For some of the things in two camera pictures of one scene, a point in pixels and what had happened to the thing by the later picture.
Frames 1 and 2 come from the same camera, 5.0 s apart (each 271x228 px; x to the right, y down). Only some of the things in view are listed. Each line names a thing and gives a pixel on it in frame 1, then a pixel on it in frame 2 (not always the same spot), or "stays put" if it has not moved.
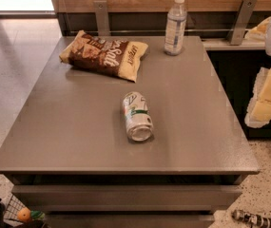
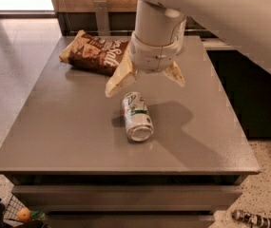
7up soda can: [138, 118] stays put
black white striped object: [256, 220] stays put
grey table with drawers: [68, 154] stays put
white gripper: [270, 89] -> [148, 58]
